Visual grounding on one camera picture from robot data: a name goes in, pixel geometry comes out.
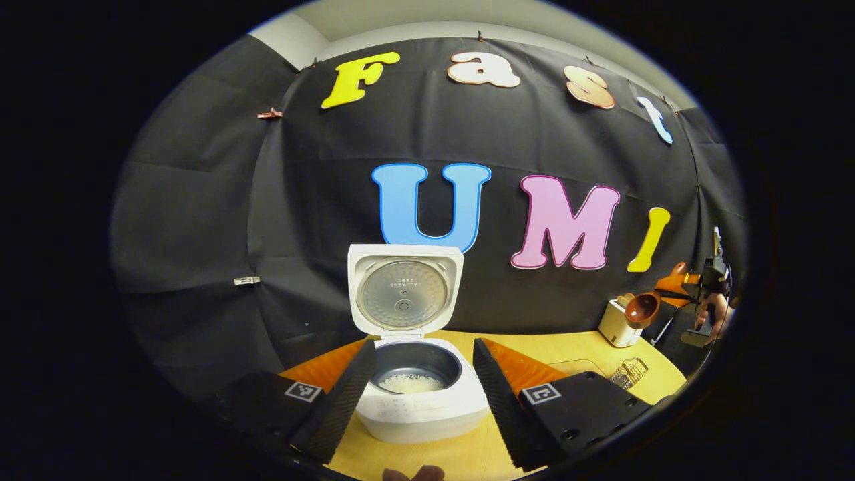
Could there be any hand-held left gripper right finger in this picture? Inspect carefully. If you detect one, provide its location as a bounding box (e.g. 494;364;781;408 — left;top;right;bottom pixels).
473;337;652;472

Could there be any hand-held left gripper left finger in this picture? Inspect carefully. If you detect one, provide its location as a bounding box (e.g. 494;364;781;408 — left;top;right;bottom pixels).
214;339;377;465

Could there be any brown wooden spoon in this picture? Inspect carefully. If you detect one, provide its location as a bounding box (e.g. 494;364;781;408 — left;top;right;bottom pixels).
625;289;672;329

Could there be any small white rice portion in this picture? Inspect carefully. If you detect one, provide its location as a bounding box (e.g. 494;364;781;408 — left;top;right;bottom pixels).
379;373;445;395

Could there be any white rice cooker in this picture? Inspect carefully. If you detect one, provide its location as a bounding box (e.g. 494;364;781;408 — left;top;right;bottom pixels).
347;244;492;445

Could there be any metal wire chopstick holder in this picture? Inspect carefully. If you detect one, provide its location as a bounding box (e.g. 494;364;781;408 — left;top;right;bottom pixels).
609;357;649;390

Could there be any white toaster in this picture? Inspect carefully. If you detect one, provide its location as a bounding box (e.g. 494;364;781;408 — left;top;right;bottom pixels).
598;294;643;348

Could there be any clear plastic box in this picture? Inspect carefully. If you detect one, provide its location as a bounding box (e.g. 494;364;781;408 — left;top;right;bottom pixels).
548;359;621;388

